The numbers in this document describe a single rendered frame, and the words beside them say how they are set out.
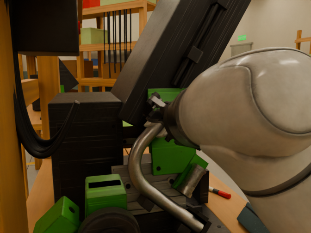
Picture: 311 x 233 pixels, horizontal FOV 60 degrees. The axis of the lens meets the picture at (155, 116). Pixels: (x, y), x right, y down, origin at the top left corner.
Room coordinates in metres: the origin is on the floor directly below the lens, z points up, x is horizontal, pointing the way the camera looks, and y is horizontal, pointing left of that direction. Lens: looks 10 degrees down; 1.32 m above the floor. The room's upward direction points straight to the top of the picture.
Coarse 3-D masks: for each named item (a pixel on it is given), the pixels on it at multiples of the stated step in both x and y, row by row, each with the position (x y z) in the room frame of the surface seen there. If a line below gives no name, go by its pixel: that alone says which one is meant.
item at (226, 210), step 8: (216, 184) 0.93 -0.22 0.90; (224, 184) 0.93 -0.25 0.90; (232, 192) 0.87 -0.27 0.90; (208, 200) 0.81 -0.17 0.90; (216, 200) 0.81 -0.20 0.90; (224, 200) 0.81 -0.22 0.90; (232, 200) 0.81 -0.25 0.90; (240, 200) 0.81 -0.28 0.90; (216, 208) 0.76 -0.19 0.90; (224, 208) 0.76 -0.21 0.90; (232, 208) 0.76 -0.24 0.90; (240, 208) 0.76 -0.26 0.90; (216, 216) 0.72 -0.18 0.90; (224, 216) 0.72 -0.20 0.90; (232, 216) 0.72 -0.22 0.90; (224, 224) 0.68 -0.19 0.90; (232, 224) 0.68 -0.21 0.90; (240, 224) 0.68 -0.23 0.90; (232, 232) 0.64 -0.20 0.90; (240, 232) 0.64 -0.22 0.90; (248, 232) 0.64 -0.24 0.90
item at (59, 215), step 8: (64, 200) 0.33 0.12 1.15; (56, 208) 0.32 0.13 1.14; (64, 208) 0.31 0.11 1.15; (72, 208) 0.33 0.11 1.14; (48, 216) 0.32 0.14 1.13; (56, 216) 0.30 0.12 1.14; (64, 216) 0.30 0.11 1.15; (72, 216) 0.31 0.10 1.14; (40, 224) 0.32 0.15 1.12; (48, 224) 0.30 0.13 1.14; (56, 224) 0.29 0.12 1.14; (64, 224) 0.30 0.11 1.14; (72, 224) 0.30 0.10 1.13; (80, 224) 0.32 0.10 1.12; (40, 232) 0.29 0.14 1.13; (48, 232) 0.29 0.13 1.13; (56, 232) 0.29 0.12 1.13; (64, 232) 0.30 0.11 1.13; (72, 232) 0.30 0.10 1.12
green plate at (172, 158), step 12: (168, 96) 0.66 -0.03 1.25; (156, 108) 0.65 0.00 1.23; (156, 144) 0.63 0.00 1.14; (168, 144) 0.63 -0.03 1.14; (156, 156) 0.62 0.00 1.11; (168, 156) 0.62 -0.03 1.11; (180, 156) 0.63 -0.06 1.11; (192, 156) 0.64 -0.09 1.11; (156, 168) 0.61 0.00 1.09; (168, 168) 0.62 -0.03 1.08; (180, 168) 0.62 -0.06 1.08
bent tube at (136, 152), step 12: (144, 132) 0.59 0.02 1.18; (156, 132) 0.60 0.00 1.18; (144, 144) 0.58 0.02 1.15; (132, 156) 0.57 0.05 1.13; (132, 168) 0.56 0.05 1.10; (132, 180) 0.56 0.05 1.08; (144, 180) 0.57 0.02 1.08; (144, 192) 0.56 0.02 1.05; (156, 192) 0.56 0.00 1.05; (156, 204) 0.56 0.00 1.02; (168, 204) 0.56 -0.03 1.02; (180, 216) 0.55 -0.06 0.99; (192, 216) 0.56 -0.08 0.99; (192, 228) 0.56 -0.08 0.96
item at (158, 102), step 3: (153, 96) 0.46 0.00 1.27; (153, 99) 0.46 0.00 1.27; (156, 99) 0.46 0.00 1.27; (159, 99) 0.46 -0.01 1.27; (156, 102) 0.46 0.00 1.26; (159, 102) 0.46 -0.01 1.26; (162, 102) 0.46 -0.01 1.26; (156, 105) 0.46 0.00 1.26; (159, 105) 0.45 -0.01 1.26; (162, 105) 0.45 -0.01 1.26; (165, 105) 0.45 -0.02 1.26; (153, 108) 0.46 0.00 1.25
